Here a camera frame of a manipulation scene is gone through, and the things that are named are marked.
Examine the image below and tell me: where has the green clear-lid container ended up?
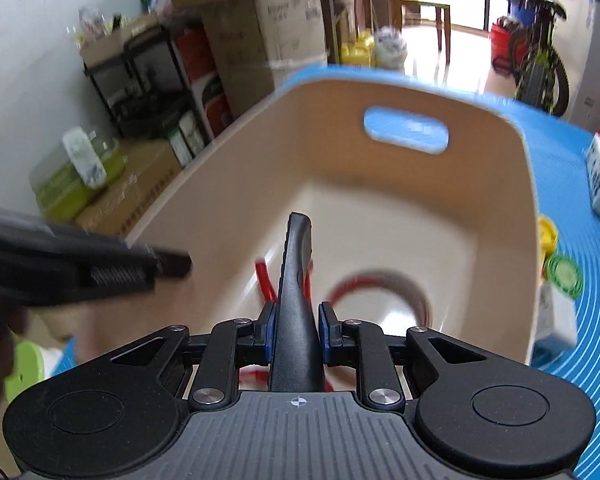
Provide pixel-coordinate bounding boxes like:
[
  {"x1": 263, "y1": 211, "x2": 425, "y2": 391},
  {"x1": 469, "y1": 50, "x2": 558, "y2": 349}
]
[{"x1": 30, "y1": 127, "x2": 126, "y2": 221}]

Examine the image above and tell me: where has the open cardboard box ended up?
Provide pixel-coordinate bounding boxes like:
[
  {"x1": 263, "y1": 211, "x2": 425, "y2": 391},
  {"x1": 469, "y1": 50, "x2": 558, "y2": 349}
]
[{"x1": 77, "y1": 12, "x2": 161, "y2": 68}]

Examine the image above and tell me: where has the beige plastic storage bin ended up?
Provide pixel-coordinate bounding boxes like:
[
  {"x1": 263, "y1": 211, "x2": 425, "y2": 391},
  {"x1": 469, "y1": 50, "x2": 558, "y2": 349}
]
[{"x1": 77, "y1": 78, "x2": 541, "y2": 396}]

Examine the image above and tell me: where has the white plastic bag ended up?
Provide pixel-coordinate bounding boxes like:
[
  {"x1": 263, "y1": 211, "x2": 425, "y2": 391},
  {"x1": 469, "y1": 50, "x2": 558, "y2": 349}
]
[{"x1": 372, "y1": 25, "x2": 408, "y2": 73}]

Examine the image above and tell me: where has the yellow plastic jug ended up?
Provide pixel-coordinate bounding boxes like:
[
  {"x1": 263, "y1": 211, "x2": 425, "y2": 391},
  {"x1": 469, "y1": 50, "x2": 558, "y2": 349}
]
[{"x1": 340, "y1": 30, "x2": 376, "y2": 66}]

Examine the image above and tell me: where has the large taped cardboard box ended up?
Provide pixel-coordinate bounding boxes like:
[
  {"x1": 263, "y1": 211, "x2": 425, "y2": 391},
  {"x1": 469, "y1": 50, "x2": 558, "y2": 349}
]
[{"x1": 200, "y1": 0, "x2": 328, "y2": 118}]

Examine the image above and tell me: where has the wooden chair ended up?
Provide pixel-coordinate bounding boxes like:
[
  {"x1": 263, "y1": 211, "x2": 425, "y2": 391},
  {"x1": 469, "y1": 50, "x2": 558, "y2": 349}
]
[{"x1": 390, "y1": 0, "x2": 453, "y2": 63}]

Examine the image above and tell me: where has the printed brown cardboard box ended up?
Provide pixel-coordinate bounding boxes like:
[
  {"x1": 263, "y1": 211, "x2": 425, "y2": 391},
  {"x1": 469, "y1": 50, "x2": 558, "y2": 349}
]
[{"x1": 75, "y1": 137, "x2": 183, "y2": 238}]

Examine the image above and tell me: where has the red white box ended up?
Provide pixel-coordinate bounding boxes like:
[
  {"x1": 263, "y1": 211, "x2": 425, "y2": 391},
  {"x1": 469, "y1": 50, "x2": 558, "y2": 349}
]
[{"x1": 175, "y1": 27, "x2": 233, "y2": 136}]

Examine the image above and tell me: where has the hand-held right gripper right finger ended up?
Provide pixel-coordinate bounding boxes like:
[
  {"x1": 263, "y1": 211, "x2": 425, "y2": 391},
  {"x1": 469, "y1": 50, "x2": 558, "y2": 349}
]
[{"x1": 317, "y1": 302, "x2": 488, "y2": 410}]

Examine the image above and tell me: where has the grey tape roll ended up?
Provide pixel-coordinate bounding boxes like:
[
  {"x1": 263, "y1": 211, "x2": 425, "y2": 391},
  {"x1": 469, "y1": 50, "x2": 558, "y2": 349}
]
[{"x1": 327, "y1": 270, "x2": 433, "y2": 336}]

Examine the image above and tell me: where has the green-topped white stool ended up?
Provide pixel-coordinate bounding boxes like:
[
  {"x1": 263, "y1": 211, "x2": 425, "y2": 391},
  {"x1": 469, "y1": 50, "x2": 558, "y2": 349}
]
[{"x1": 2, "y1": 340, "x2": 46, "y2": 403}]

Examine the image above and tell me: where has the red bucket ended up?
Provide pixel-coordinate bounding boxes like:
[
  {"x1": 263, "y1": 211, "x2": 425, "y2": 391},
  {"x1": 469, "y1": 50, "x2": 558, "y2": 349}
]
[{"x1": 490, "y1": 17, "x2": 528, "y2": 76}]

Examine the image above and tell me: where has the yellow plastic toy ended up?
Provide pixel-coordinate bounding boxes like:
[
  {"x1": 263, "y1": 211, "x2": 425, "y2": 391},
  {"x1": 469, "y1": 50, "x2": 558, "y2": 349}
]
[{"x1": 537, "y1": 215, "x2": 560, "y2": 278}]

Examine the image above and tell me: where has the white chest freezer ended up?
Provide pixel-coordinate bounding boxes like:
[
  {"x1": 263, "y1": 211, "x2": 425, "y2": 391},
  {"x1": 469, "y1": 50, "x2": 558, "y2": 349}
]
[{"x1": 552, "y1": 0, "x2": 600, "y2": 131}]

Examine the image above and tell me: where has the black shelf cart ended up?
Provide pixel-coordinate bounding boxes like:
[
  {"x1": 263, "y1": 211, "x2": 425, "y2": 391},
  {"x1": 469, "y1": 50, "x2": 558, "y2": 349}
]
[{"x1": 82, "y1": 25, "x2": 231, "y2": 168}]

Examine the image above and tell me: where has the green round lid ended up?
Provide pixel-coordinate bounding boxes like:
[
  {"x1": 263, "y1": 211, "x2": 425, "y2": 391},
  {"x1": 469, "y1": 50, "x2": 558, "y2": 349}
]
[{"x1": 545, "y1": 255, "x2": 585, "y2": 298}]

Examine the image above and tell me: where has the white power adapter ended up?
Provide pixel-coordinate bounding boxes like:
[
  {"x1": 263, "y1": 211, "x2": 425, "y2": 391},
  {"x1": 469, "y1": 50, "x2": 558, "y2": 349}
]
[{"x1": 527, "y1": 280, "x2": 578, "y2": 368}]

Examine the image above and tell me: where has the black plastic tool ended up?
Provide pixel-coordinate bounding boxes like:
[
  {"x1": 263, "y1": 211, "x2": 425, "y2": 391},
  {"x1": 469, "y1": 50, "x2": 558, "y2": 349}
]
[{"x1": 269, "y1": 212, "x2": 326, "y2": 393}]

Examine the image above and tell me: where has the blue silicone baking mat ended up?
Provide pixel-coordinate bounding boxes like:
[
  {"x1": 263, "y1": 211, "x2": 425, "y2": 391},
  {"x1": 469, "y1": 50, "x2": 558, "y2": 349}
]
[{"x1": 47, "y1": 62, "x2": 600, "y2": 480}]

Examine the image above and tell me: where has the black green bicycle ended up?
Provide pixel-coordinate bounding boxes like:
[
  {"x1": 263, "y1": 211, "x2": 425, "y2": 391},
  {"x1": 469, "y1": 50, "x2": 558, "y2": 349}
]
[{"x1": 495, "y1": 0, "x2": 600, "y2": 111}]

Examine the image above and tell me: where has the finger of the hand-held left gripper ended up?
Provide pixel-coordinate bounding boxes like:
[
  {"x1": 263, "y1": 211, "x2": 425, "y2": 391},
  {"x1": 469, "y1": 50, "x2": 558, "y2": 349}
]
[{"x1": 0, "y1": 205, "x2": 193, "y2": 308}]

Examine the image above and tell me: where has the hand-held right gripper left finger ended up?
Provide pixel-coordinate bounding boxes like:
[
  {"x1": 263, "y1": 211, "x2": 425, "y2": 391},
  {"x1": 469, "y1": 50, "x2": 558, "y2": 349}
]
[{"x1": 110, "y1": 302, "x2": 277, "y2": 408}]

